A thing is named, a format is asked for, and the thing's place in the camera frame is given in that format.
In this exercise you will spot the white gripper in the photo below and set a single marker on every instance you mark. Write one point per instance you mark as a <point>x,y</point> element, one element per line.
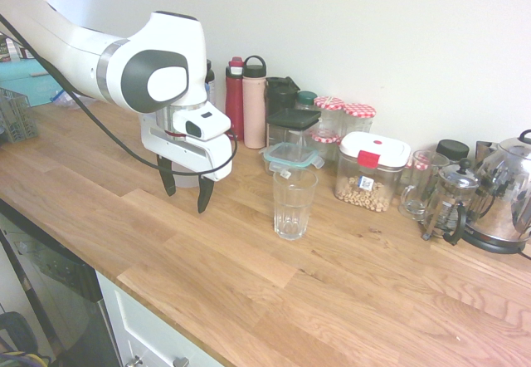
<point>186,155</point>

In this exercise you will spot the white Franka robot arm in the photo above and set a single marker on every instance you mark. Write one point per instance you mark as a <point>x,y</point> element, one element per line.
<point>83,51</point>

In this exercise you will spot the red water bottle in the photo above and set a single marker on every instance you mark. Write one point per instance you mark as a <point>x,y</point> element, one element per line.
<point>234,105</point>

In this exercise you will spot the pink bottle with black cap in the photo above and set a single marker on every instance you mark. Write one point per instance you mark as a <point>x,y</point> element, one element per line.
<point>254,109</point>

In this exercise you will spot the glass container with teal lid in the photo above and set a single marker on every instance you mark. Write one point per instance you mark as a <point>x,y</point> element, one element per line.
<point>290,153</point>

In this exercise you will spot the clear drinking glass tumbler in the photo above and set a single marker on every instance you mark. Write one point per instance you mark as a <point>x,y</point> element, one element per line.
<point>294,217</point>

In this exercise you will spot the square container with black lid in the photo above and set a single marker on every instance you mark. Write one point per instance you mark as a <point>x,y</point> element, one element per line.
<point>292,118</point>

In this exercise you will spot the black shaker bottle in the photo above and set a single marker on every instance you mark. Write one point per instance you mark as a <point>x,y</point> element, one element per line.
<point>280,95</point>

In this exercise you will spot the small jar red checkered lid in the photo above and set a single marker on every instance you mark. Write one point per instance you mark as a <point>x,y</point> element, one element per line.
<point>418,161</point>
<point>325,138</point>

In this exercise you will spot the white cabinet drawer front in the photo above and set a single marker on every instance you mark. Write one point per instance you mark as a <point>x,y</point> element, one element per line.
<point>141,325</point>

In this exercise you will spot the glass jar with green lid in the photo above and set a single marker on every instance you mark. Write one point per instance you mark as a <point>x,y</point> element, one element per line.
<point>306,98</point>

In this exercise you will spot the black steel dishwasher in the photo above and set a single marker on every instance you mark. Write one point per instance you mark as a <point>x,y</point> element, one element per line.
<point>62,280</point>

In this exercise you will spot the jar with red checkered lid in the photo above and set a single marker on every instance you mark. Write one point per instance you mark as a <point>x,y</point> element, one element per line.
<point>359,111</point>
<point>329,104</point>

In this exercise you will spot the metal drawer knob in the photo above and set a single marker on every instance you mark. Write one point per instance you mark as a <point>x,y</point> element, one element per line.
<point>134,362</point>
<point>180,362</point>

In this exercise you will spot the grey plastic cutlery basket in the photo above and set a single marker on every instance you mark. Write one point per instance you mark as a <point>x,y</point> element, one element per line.
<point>18,118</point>

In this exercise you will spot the cereal container white red lid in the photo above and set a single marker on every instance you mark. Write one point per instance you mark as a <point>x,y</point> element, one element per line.
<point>365,151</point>

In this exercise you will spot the teal mat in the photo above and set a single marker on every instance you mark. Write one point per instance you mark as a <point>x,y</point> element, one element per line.
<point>25,84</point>

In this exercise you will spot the clear glass mug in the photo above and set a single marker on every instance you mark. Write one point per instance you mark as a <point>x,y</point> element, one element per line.
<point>415,206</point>

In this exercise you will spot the glass French press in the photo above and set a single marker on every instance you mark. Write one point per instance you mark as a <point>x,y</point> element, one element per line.
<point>452,201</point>

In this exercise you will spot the jar with black lid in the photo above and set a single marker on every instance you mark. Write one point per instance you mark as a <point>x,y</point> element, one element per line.
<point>452,149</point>

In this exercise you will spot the shiny metal container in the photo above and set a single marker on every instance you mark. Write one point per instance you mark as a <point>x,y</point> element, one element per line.
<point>484,151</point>

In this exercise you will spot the stainless steel electric kettle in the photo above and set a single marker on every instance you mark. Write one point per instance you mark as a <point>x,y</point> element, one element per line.
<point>506,201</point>

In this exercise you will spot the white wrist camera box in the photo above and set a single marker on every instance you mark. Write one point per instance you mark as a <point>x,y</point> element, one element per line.
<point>207,124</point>

